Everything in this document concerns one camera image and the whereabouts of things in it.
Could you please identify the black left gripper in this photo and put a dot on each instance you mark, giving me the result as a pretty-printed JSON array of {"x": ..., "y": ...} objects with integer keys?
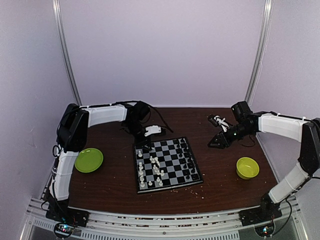
[{"x": 146, "y": 141}]

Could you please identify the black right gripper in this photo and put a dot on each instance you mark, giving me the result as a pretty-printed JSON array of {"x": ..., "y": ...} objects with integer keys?
[{"x": 223, "y": 143}]

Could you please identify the black white chessboard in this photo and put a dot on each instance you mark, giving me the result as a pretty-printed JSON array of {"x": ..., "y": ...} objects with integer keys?
[{"x": 168, "y": 164}]

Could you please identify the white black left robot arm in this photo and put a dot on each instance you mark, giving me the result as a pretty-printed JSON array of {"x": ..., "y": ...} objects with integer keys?
[{"x": 72, "y": 132}]

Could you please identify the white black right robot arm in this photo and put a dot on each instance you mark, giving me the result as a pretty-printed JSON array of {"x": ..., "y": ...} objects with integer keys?
[{"x": 304, "y": 145}]

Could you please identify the yellow-green bowl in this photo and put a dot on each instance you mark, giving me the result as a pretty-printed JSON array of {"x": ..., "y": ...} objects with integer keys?
[{"x": 247, "y": 168}]

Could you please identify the green plate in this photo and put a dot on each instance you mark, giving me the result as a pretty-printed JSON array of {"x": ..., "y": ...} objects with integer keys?
[{"x": 89, "y": 160}]

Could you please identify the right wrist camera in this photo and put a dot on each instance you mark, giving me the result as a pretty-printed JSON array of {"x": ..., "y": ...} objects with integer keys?
[{"x": 217, "y": 121}]

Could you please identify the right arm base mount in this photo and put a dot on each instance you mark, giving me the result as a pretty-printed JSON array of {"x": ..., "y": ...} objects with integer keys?
[{"x": 264, "y": 225}]

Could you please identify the aluminium front rail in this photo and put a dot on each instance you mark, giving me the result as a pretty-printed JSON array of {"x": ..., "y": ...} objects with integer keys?
[{"x": 219, "y": 225}]

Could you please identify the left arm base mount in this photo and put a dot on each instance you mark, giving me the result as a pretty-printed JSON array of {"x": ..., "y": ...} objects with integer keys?
[{"x": 67, "y": 223}]

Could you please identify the right aluminium frame post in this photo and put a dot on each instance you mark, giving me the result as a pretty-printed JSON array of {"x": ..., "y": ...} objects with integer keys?
[{"x": 261, "y": 47}]

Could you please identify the aluminium frame post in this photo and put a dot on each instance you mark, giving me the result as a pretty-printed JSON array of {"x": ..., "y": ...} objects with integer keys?
[
  {"x": 56, "y": 4},
  {"x": 261, "y": 47}
]

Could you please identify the left aluminium frame post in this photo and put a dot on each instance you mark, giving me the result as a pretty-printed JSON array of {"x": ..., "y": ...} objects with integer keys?
[{"x": 56, "y": 4}]

